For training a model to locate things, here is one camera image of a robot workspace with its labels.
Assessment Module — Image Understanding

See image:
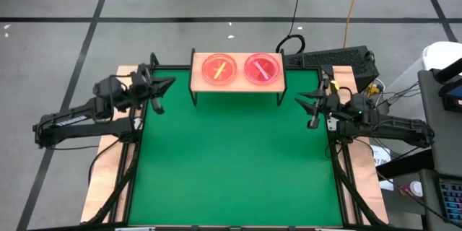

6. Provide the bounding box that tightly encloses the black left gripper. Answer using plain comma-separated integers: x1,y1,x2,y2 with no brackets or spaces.
126,63,177,115

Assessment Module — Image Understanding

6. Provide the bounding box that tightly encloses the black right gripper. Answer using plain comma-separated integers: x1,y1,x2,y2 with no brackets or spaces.
295,78,347,130

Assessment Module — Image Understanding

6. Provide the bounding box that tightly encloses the black computer case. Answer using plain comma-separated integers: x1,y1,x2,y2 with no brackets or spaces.
283,45,380,93

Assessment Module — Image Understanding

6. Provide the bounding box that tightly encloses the white paper sheet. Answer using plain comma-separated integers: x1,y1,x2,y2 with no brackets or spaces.
370,144,393,169

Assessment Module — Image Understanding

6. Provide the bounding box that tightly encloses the green table mat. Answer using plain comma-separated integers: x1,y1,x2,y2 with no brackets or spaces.
128,68,344,227

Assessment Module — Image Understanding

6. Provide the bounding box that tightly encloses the white cup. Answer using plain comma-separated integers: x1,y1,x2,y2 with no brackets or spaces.
409,180,424,198

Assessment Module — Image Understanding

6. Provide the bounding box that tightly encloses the grey equipment cart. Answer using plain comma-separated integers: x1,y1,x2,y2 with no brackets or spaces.
417,68,462,178

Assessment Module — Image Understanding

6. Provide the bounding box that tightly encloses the white bin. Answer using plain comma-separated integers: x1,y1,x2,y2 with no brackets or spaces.
382,41,462,97

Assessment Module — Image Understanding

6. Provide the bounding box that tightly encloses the black monitor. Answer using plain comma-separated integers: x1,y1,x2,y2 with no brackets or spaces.
438,81,462,113

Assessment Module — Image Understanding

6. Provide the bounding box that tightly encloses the black control panel with keys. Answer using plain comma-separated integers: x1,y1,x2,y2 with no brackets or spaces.
436,178,462,225

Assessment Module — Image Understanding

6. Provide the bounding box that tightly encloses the black aluminium table frame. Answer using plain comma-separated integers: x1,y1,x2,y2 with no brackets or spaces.
81,52,389,231

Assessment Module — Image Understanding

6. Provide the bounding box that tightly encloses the wooden shelf with black frame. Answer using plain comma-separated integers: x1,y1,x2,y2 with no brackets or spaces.
188,48,288,107

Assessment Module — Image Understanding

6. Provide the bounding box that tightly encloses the black floor cable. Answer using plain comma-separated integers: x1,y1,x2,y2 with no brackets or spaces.
274,0,307,54

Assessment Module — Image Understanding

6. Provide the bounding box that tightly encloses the yellow cable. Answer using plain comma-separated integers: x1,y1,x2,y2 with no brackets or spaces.
341,0,366,48

